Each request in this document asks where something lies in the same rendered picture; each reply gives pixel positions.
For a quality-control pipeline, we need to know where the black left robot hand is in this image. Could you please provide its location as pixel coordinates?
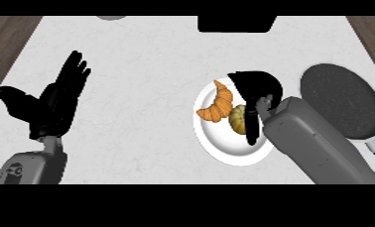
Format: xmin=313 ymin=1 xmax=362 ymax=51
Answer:
xmin=0 ymin=50 xmax=93 ymax=141

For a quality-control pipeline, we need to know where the black appliance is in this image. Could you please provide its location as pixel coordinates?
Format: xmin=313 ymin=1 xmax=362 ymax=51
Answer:
xmin=196 ymin=15 xmax=279 ymax=34

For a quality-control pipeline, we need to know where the orange croissant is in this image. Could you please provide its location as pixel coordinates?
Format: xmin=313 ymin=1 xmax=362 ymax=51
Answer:
xmin=195 ymin=79 xmax=235 ymax=124

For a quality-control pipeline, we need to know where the grey round object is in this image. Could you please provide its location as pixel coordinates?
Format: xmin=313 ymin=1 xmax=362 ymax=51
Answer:
xmin=95 ymin=15 xmax=127 ymax=22

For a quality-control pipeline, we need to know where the white round plate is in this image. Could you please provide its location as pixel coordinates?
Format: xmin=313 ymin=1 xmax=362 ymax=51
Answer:
xmin=192 ymin=76 xmax=276 ymax=167

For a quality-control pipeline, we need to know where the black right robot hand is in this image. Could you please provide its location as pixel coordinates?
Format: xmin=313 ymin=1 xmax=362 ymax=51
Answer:
xmin=227 ymin=70 xmax=283 ymax=147

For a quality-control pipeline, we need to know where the dark grey pan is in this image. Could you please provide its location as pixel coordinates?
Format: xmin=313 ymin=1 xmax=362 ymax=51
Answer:
xmin=298 ymin=62 xmax=375 ymax=155

